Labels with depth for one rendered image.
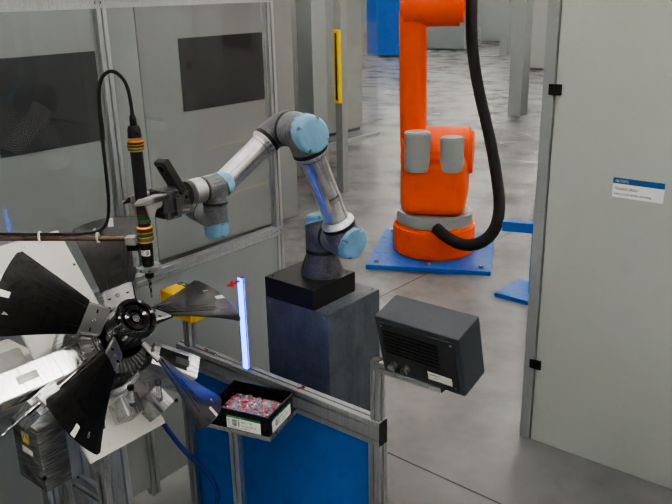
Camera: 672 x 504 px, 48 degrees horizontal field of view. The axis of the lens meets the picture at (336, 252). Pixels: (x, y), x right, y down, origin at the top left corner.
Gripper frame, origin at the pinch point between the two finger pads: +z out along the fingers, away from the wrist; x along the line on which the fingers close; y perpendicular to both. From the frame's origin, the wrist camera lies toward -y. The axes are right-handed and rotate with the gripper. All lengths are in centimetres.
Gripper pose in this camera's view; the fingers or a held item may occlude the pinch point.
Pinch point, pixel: (132, 200)
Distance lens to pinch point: 213.3
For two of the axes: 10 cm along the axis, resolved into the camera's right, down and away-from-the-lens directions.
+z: -6.2, 2.6, -7.4
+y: 0.2, 9.5, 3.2
